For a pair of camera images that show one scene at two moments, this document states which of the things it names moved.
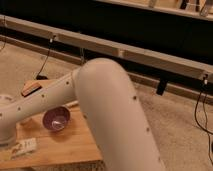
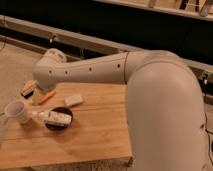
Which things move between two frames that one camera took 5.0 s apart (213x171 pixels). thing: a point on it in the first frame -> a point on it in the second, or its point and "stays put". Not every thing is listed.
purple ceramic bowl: [56, 118] stays put
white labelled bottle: [24, 146] -> [53, 117]
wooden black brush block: [30, 88] stays put
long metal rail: [15, 25] stays put
